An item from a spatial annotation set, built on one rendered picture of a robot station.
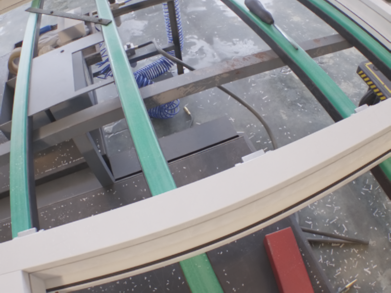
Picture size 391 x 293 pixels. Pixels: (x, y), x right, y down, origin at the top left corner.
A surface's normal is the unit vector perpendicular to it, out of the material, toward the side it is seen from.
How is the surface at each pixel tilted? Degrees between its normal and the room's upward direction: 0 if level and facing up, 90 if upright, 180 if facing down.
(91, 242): 0
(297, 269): 0
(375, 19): 90
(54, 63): 0
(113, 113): 90
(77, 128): 90
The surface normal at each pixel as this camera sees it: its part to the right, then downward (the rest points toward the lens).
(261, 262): -0.08, -0.61
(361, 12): -0.93, 0.33
